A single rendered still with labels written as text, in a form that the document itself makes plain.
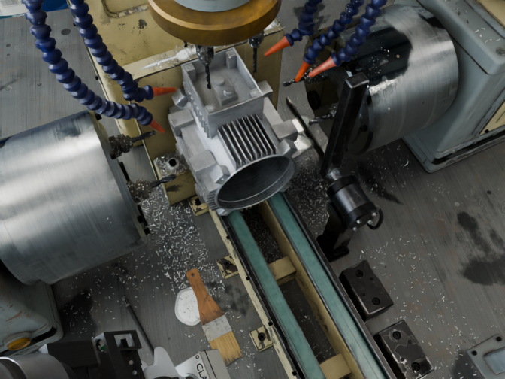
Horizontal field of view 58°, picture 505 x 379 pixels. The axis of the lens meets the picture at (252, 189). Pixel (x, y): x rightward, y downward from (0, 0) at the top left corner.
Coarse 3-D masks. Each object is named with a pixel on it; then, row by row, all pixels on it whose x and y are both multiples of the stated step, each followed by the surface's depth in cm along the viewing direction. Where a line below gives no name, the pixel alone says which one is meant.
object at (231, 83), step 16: (192, 64) 78; (224, 64) 81; (240, 64) 78; (192, 80) 79; (224, 80) 77; (240, 80) 79; (192, 96) 78; (208, 96) 78; (224, 96) 76; (240, 96) 78; (256, 96) 74; (208, 112) 72; (224, 112) 73; (240, 112) 75; (256, 112) 77; (208, 128) 75; (224, 128) 77
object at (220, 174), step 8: (176, 96) 82; (184, 96) 81; (176, 104) 82; (184, 104) 83; (280, 144) 77; (288, 144) 76; (280, 152) 77; (288, 152) 76; (216, 168) 74; (224, 168) 74; (216, 176) 74; (224, 176) 74; (288, 184) 87
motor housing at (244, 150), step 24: (168, 120) 86; (264, 120) 80; (192, 144) 79; (216, 144) 77; (240, 144) 76; (264, 144) 76; (240, 168) 74; (264, 168) 90; (288, 168) 85; (216, 192) 77; (240, 192) 88; (264, 192) 88
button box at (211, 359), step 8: (200, 352) 61; (208, 352) 62; (216, 352) 64; (192, 360) 61; (200, 360) 60; (208, 360) 61; (216, 360) 63; (176, 368) 62; (184, 368) 61; (192, 368) 61; (200, 368) 60; (208, 368) 60; (216, 368) 62; (224, 368) 63; (184, 376) 61; (192, 376) 60; (200, 376) 60; (208, 376) 60; (216, 376) 61; (224, 376) 62
